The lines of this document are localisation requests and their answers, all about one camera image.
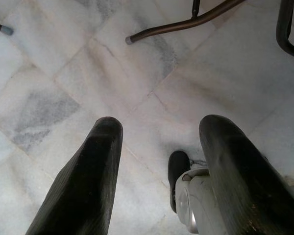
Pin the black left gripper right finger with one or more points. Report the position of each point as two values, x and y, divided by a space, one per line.
242 183

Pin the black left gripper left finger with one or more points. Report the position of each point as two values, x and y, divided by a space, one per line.
88 183

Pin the black bent metal tube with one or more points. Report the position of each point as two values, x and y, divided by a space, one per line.
283 29

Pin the brown metal leg grey cap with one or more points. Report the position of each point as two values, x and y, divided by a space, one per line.
5 29

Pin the dark metal table leg frame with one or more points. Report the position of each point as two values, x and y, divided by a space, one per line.
186 24

